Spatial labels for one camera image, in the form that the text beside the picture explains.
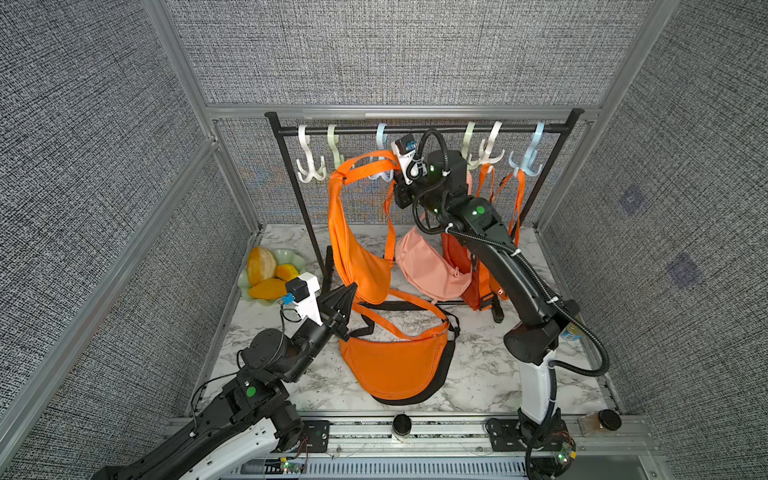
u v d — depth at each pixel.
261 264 0.98
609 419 0.68
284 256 1.03
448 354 0.87
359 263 0.56
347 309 0.57
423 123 0.92
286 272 1.01
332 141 0.60
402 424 0.67
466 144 0.62
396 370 0.80
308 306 0.50
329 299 0.54
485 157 0.69
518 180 0.69
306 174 0.69
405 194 0.63
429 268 0.90
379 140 0.61
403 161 0.59
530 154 0.67
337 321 0.51
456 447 0.73
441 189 0.53
